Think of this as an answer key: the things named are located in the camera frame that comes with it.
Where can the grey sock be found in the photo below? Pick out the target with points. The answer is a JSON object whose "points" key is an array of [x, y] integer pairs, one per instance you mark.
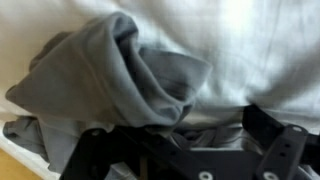
{"points": [[100, 77]]}

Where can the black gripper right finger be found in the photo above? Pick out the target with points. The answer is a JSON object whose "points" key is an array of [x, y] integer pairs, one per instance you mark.
{"points": [[286, 147]]}

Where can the wooden bed footboard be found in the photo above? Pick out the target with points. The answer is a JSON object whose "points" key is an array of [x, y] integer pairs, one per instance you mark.
{"points": [[11, 169]]}

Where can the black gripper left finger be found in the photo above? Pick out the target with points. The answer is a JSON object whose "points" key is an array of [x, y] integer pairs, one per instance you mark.
{"points": [[148, 157]]}

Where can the white bed sheet mattress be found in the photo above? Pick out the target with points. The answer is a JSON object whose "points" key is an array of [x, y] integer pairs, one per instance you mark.
{"points": [[261, 52]]}

